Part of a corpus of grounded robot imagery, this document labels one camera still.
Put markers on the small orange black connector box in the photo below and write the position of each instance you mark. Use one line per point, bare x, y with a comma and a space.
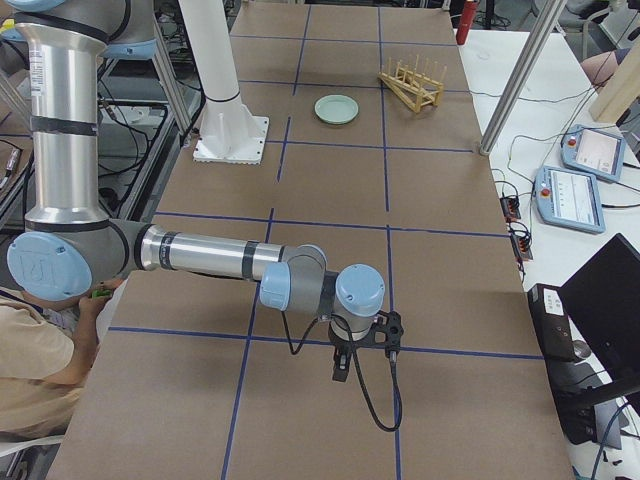
510, 202

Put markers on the seated person beige clothes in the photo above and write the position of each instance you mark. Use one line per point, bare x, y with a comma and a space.
47, 351

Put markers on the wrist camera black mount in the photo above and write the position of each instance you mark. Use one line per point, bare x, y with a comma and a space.
389, 325

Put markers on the aluminium frame post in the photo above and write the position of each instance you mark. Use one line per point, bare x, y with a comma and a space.
533, 47

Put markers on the teach pendant far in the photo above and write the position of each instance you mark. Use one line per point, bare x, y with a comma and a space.
594, 151

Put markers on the wooden dish rack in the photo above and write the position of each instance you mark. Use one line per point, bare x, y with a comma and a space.
417, 84

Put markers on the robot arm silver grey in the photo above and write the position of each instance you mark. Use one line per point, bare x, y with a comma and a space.
70, 243

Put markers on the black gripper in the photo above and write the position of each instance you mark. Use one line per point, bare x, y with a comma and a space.
344, 347

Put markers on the white pedestal column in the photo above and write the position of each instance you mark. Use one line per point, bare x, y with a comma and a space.
228, 131

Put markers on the wooden beam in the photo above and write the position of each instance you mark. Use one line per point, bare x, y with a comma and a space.
620, 90

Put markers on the black computer box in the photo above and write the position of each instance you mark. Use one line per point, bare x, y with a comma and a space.
552, 326

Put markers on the red cylinder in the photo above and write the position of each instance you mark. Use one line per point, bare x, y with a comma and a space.
466, 21

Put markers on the pale green plate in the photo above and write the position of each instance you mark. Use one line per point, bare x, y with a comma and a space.
336, 109

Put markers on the teach pendant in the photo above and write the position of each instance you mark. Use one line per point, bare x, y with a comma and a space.
594, 151
569, 199

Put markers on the black monitor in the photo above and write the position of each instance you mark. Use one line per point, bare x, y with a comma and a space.
602, 300

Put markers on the teach pendant near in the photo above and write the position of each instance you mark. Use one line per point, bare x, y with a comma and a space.
569, 199

